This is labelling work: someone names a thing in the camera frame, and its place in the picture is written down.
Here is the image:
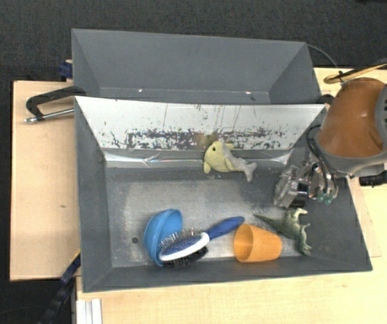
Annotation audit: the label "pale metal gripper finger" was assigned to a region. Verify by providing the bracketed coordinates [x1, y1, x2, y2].
[274, 186, 307, 210]
[274, 166, 298, 199]

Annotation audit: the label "green toy dinosaur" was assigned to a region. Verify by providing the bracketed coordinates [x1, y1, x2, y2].
[253, 207, 314, 257]

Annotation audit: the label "orange plastic cup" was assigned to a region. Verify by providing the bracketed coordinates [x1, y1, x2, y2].
[233, 223, 283, 264]

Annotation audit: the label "yellow and grey plush fish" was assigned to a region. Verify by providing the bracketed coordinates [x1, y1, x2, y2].
[202, 140, 258, 183]

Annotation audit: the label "grey metal bin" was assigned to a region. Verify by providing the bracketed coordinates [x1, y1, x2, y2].
[70, 28, 374, 294]

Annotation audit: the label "blue and white hairbrush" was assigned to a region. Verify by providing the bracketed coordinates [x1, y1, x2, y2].
[157, 215, 246, 270]

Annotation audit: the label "blue plastic bowl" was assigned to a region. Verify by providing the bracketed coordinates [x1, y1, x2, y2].
[142, 208, 184, 267]

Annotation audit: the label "pale wood board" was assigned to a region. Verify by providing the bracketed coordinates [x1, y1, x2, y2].
[9, 80, 82, 282]

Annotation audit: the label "black cylinder on white bracket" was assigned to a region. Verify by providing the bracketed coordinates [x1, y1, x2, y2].
[359, 162, 387, 187]

